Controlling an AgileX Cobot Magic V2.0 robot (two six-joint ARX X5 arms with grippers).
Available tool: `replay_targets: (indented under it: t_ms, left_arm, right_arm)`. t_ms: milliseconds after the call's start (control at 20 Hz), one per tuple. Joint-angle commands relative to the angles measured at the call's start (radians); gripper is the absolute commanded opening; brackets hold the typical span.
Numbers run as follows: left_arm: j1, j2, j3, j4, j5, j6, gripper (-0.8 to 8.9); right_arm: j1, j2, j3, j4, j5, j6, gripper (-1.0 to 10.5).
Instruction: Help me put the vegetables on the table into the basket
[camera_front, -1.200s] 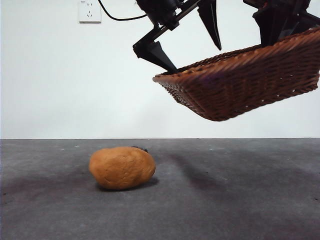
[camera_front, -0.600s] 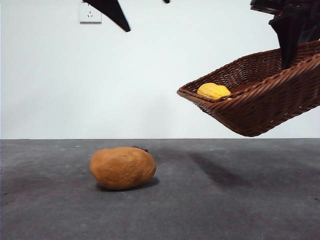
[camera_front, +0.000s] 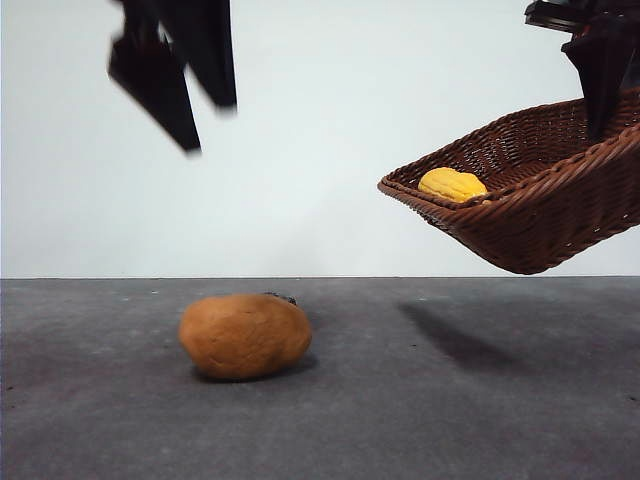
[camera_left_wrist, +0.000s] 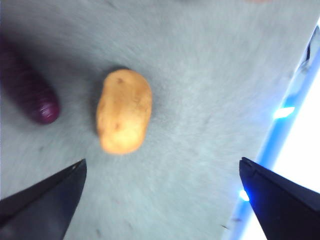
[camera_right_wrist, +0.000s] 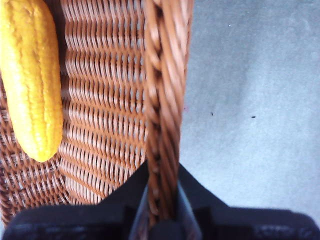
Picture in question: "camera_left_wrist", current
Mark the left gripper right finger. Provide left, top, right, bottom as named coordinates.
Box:
left=239, top=156, right=320, bottom=240

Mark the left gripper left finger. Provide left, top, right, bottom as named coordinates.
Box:
left=0, top=158, right=88, bottom=240

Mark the brown potato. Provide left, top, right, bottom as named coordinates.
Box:
left=96, top=69, right=153, bottom=155

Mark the purple eggplant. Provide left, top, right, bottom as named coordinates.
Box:
left=0, top=34, right=61, bottom=125

